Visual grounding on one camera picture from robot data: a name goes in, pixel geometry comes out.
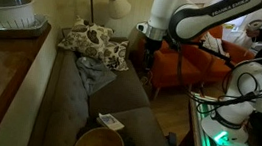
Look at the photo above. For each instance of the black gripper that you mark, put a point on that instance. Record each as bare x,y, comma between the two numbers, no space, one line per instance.
151,53

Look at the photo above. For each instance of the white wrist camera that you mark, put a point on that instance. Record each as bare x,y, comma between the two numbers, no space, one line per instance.
142,27

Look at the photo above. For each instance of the small leaf patterned pillow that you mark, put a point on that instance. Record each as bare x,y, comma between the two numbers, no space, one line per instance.
116,56

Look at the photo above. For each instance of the white fairy tales book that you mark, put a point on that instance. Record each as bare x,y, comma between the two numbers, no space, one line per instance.
110,121

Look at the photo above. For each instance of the orange armchair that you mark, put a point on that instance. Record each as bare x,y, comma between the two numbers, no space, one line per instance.
175,68
222,65

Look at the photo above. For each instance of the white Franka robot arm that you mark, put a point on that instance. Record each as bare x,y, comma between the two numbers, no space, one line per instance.
194,20

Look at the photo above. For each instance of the floor lamp with white shade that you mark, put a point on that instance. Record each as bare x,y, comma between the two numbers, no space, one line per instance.
119,6

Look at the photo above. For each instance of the white handheld controller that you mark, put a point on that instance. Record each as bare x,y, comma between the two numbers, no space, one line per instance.
256,24

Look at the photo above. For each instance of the round wooden bowl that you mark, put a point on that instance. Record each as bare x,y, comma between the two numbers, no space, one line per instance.
99,139

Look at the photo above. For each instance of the gray crumpled blanket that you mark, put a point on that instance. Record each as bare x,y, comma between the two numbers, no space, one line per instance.
94,73

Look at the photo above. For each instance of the person's hand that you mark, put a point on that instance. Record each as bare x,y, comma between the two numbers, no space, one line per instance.
253,32

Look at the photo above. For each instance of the gray tufted sofa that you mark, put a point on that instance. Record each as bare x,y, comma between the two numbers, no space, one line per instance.
121,95

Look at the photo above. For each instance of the gray drain tray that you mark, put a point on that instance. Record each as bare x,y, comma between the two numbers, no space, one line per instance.
25,29

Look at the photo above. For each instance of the large leaf patterned pillow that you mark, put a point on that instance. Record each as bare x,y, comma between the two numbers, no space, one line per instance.
86,39

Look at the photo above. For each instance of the white patterned cloth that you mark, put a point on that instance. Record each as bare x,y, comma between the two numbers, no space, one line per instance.
213,43

